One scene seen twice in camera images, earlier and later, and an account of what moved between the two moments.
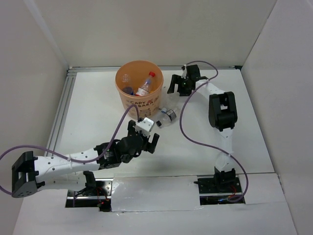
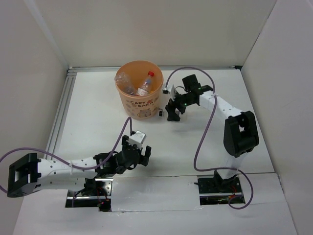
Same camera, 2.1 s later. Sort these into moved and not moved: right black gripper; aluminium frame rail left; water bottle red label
Moved: right black gripper
Not moved: aluminium frame rail left; water bottle red label
